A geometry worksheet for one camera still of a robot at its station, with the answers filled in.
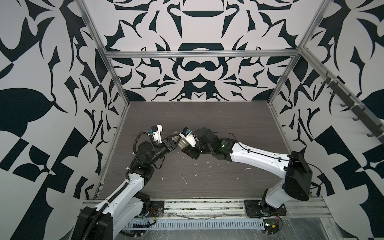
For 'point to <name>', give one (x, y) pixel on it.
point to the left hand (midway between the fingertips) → (181, 133)
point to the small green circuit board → (271, 226)
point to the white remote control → (183, 143)
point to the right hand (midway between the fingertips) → (185, 144)
